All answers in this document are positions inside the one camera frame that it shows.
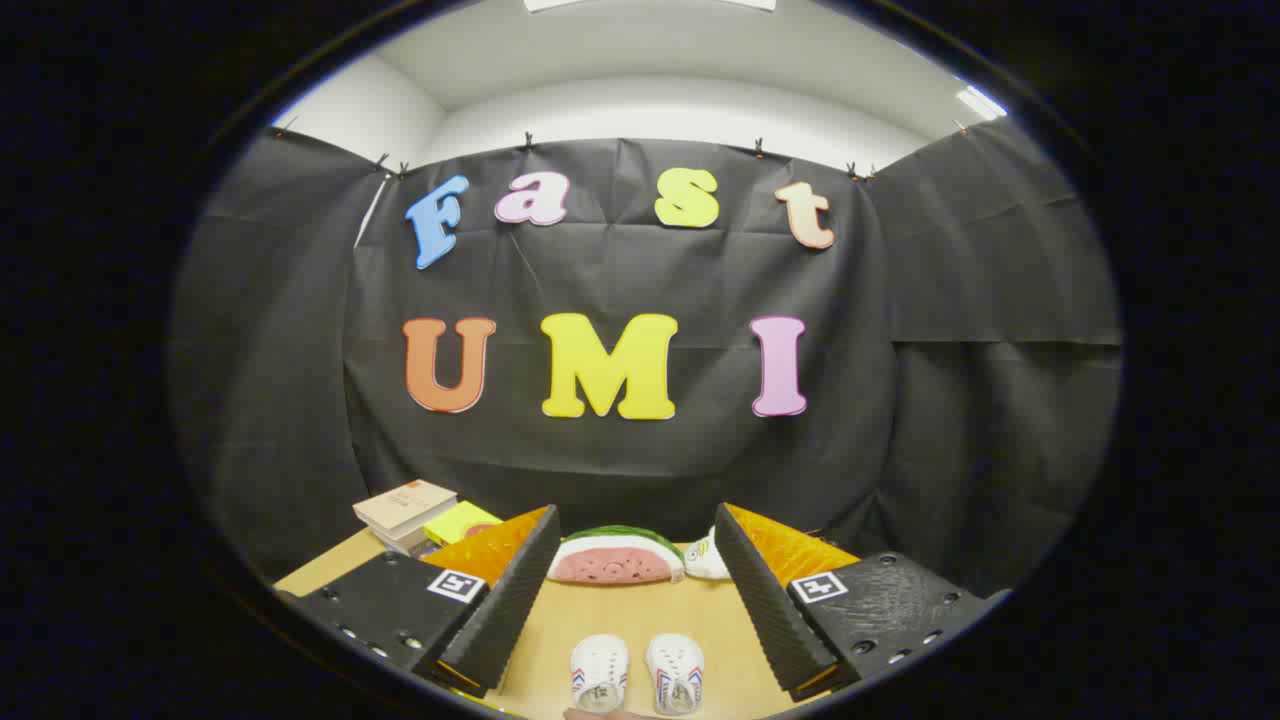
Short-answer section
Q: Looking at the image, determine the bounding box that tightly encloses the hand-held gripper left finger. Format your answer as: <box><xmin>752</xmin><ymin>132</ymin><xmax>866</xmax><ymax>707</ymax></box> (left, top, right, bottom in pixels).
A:
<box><xmin>290</xmin><ymin>505</ymin><xmax>563</xmax><ymax>699</ymax></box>

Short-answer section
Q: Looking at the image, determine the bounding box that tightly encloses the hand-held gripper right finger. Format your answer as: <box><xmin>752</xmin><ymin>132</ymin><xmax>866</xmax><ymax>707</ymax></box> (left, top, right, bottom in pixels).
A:
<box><xmin>713</xmin><ymin>502</ymin><xmax>1011</xmax><ymax>703</ymax></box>

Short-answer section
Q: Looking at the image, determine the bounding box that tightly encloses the white canvas shoe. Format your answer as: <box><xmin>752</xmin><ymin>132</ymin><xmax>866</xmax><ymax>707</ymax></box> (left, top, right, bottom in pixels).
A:
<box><xmin>645</xmin><ymin>633</ymin><xmax>706</xmax><ymax>717</ymax></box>
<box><xmin>570</xmin><ymin>634</ymin><xmax>630</xmax><ymax>713</ymax></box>

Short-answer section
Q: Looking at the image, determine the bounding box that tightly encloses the white plush toy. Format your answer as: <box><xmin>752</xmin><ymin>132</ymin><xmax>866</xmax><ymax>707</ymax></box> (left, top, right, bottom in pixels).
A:
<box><xmin>683</xmin><ymin>527</ymin><xmax>734</xmax><ymax>581</ymax></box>

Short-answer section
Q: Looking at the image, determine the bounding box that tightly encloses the yellow book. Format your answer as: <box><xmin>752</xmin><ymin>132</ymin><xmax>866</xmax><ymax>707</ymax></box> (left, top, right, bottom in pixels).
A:
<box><xmin>422</xmin><ymin>500</ymin><xmax>504</xmax><ymax>547</ymax></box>

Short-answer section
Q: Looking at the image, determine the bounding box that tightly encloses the watermelon slice plush toy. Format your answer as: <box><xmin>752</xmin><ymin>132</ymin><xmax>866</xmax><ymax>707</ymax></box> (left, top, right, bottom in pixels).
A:
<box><xmin>546</xmin><ymin>526</ymin><xmax>687</xmax><ymax>586</ymax></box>

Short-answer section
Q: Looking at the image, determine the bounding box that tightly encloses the beige book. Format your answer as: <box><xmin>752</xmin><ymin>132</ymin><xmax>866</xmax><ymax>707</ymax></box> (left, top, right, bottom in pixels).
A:
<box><xmin>352</xmin><ymin>479</ymin><xmax>459</xmax><ymax>536</ymax></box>

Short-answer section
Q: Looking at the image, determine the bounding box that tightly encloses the row of black cloth clips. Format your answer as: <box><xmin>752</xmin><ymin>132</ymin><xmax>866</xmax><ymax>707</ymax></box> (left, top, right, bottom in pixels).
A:
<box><xmin>270</xmin><ymin>118</ymin><xmax>971</xmax><ymax>183</ymax></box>

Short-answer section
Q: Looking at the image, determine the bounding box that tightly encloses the ceiling light panel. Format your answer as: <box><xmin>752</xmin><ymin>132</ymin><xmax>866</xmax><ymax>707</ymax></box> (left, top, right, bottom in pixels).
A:
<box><xmin>525</xmin><ymin>0</ymin><xmax>776</xmax><ymax>13</ymax></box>
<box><xmin>955</xmin><ymin>85</ymin><xmax>1008</xmax><ymax>121</ymax></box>

